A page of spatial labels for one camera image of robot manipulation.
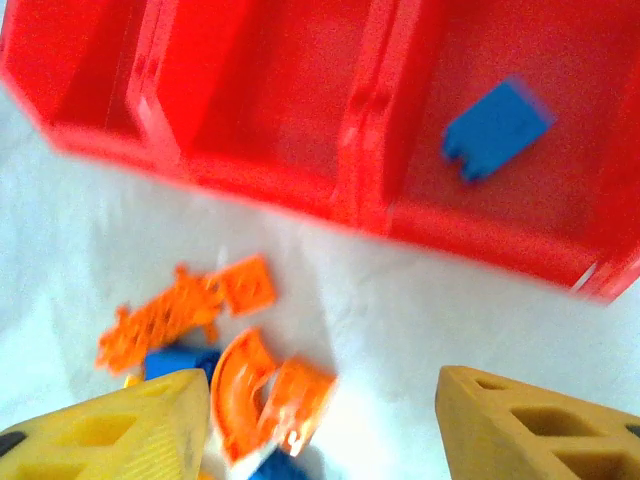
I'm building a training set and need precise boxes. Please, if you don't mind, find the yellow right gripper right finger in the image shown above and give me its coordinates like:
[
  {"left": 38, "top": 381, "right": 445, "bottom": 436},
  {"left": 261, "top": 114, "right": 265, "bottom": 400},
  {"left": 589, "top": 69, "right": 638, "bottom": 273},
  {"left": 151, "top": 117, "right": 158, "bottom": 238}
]
[{"left": 433, "top": 364, "right": 640, "bottom": 480}]

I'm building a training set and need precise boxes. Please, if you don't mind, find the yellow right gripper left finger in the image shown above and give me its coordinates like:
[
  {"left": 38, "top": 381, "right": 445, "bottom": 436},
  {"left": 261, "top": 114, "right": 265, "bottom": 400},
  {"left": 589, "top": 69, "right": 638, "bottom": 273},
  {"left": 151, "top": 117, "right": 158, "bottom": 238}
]
[{"left": 0, "top": 368, "right": 211, "bottom": 480}]

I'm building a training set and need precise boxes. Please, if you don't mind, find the blue lego brick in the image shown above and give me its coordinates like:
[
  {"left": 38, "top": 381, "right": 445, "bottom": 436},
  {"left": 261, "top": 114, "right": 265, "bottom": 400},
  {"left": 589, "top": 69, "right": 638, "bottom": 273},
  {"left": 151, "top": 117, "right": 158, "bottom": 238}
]
[
  {"left": 142, "top": 344, "right": 224, "bottom": 386},
  {"left": 439, "top": 74, "right": 557, "bottom": 185},
  {"left": 234, "top": 444, "right": 326, "bottom": 480}
]

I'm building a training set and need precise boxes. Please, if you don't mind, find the orange lattice lego piece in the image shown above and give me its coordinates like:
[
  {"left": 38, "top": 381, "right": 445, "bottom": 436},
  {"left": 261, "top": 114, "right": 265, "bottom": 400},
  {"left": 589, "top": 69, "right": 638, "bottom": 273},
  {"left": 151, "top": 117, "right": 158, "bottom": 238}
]
[{"left": 94, "top": 264, "right": 231, "bottom": 376}]

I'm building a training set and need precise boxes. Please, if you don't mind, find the orange curved lego piece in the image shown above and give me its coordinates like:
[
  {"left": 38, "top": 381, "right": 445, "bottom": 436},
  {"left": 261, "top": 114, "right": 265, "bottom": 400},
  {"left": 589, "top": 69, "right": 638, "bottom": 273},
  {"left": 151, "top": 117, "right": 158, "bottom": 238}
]
[{"left": 209, "top": 327, "right": 281, "bottom": 464}]

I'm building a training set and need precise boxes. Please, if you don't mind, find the orange studded lego plate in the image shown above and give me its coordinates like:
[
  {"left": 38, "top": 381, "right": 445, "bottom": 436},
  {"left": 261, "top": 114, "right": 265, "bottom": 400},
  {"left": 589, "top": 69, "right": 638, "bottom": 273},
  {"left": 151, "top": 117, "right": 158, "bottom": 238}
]
[{"left": 257, "top": 357, "right": 337, "bottom": 459}]

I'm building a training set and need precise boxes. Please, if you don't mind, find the orange square lego plate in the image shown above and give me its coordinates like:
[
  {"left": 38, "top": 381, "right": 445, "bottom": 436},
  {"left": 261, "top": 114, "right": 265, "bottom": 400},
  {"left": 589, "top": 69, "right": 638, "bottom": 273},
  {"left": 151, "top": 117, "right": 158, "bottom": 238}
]
[{"left": 217, "top": 253, "right": 279, "bottom": 317}]

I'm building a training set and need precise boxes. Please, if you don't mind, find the red plastic bin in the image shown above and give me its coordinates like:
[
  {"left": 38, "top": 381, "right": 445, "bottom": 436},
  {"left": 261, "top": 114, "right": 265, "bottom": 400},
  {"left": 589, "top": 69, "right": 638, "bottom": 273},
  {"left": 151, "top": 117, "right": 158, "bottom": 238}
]
[
  {"left": 0, "top": 0, "right": 176, "bottom": 174},
  {"left": 127, "top": 0, "right": 396, "bottom": 231},
  {"left": 344, "top": 0, "right": 640, "bottom": 306}
]

